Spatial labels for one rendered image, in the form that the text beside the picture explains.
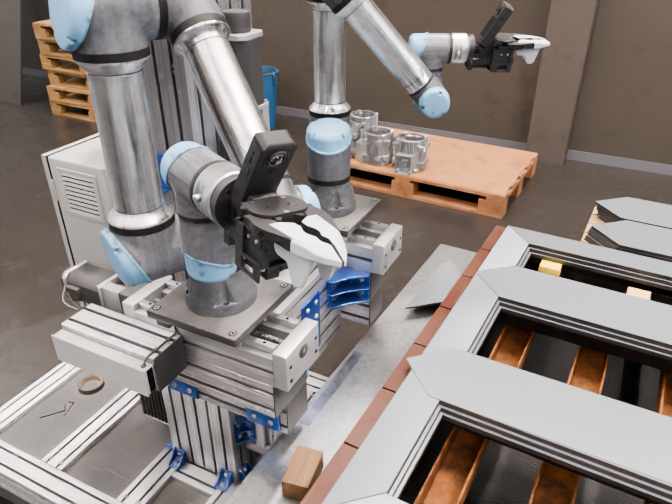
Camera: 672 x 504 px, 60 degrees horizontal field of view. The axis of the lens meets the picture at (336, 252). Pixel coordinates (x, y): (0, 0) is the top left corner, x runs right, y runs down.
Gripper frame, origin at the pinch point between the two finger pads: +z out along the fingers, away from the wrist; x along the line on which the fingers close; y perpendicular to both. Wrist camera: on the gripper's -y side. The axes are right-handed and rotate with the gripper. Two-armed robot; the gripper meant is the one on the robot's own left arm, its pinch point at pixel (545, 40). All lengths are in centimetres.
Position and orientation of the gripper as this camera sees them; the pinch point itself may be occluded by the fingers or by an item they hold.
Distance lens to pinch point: 171.2
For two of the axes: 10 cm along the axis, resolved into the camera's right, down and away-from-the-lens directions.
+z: 10.0, 0.1, -0.1
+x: -0.2, 6.1, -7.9
